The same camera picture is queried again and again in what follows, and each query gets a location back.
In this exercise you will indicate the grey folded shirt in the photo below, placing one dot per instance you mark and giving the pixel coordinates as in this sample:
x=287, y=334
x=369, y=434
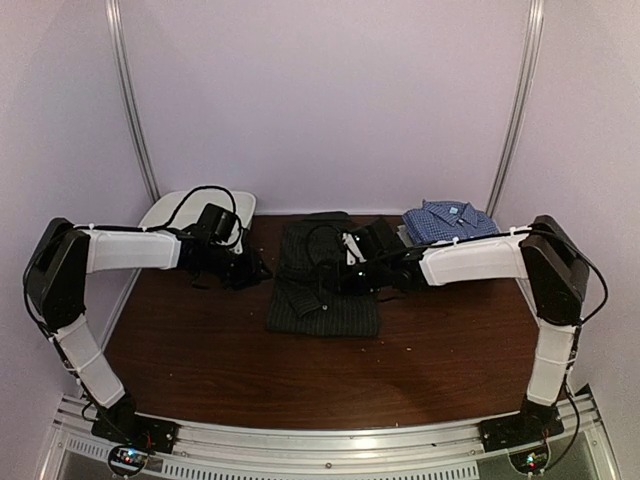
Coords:
x=404, y=236

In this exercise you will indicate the black pinstriped long sleeve shirt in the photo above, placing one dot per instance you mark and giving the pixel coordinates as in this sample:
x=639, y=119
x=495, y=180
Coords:
x=303, y=300

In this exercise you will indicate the white plastic tub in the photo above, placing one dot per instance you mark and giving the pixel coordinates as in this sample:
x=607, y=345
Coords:
x=189, y=213

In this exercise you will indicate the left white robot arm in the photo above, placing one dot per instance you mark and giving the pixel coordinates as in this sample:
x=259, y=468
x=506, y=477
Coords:
x=55, y=279

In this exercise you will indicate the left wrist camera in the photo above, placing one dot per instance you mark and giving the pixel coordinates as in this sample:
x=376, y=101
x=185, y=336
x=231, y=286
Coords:
x=235, y=241

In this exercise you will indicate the left aluminium frame post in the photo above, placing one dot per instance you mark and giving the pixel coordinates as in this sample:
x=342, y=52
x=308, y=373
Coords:
x=130, y=104

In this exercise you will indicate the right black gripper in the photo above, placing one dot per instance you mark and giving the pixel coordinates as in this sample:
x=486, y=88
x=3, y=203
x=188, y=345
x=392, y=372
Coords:
x=345, y=286

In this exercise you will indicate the blue checked folded shirt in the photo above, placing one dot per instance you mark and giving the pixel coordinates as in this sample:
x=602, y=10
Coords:
x=437, y=221

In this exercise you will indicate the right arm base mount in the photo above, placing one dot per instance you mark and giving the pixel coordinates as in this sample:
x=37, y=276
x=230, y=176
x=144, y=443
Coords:
x=525, y=436

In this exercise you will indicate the aluminium frame post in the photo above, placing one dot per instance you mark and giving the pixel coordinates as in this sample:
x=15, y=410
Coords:
x=528, y=65
x=130, y=104

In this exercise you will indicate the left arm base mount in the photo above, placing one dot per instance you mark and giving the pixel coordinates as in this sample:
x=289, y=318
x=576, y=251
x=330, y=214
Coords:
x=137, y=438

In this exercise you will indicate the right aluminium frame post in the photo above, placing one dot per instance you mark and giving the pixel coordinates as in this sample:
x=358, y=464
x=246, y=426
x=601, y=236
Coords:
x=528, y=65

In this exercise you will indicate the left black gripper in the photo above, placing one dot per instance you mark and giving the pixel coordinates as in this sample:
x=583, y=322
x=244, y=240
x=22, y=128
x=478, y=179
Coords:
x=251, y=274

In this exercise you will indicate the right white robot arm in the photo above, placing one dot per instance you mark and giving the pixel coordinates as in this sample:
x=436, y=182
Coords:
x=540, y=254

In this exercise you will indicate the front aluminium rail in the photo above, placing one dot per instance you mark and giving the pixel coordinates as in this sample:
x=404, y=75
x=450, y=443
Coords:
x=450, y=450

